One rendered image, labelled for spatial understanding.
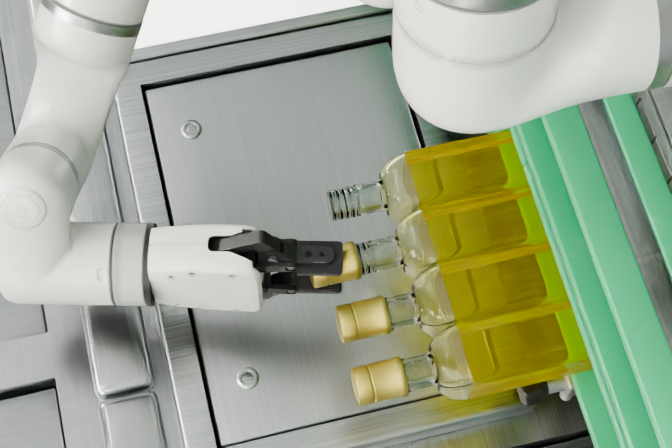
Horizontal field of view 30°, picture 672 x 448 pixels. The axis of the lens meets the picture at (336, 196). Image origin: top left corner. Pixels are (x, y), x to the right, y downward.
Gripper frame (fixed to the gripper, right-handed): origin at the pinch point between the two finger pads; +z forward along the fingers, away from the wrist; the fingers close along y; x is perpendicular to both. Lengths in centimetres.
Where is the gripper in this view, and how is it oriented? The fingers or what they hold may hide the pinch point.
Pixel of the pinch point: (319, 267)
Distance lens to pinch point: 113.7
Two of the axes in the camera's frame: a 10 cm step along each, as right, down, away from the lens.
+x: 0.1, -9.0, 4.4
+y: 0.2, -4.4, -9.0
